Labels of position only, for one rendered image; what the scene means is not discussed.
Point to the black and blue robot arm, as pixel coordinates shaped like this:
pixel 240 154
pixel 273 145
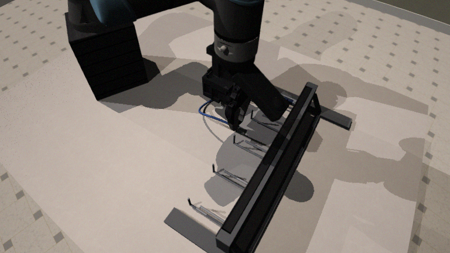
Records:
pixel 235 21

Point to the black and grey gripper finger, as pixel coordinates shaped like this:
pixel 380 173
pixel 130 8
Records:
pixel 230 113
pixel 243 110

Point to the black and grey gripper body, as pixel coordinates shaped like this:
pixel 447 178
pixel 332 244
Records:
pixel 218 84

